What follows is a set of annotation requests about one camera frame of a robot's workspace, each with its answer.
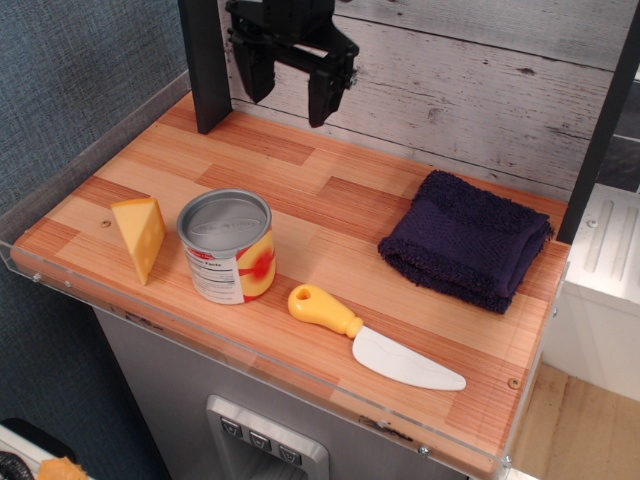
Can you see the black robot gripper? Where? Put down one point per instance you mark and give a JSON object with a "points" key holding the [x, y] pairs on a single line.
{"points": [[300, 34]]}

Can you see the toy tin can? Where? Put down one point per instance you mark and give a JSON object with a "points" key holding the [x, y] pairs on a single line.
{"points": [[229, 245]]}

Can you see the yellow toy cheese wedge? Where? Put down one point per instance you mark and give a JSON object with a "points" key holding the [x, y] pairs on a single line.
{"points": [[143, 230]]}

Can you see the folded dark blue towel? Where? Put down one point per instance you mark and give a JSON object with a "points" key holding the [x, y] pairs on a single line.
{"points": [[466, 242]]}

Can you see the clear acrylic table guard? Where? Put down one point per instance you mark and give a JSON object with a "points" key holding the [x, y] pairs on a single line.
{"points": [[53, 136]]}

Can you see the silver toy fridge cabinet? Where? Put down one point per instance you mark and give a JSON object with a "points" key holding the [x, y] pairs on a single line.
{"points": [[172, 380]]}

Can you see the silver dispenser button panel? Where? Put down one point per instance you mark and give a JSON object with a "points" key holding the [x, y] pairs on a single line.
{"points": [[252, 446]]}

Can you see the white toy sink unit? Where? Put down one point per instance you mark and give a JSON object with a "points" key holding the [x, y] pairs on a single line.
{"points": [[593, 334]]}

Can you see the orange object bottom left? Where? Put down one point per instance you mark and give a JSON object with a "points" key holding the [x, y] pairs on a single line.
{"points": [[61, 469]]}

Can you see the black vertical post left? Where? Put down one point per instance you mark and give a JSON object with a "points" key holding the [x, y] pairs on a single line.
{"points": [[205, 53]]}

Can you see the black vertical post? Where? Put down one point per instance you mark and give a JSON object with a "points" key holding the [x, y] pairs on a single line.
{"points": [[205, 53], [606, 124]]}

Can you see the yellow handled toy knife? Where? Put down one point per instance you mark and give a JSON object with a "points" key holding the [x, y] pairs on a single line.
{"points": [[384, 356]]}

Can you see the black vertical post right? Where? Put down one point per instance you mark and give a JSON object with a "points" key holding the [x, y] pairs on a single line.
{"points": [[606, 124]]}

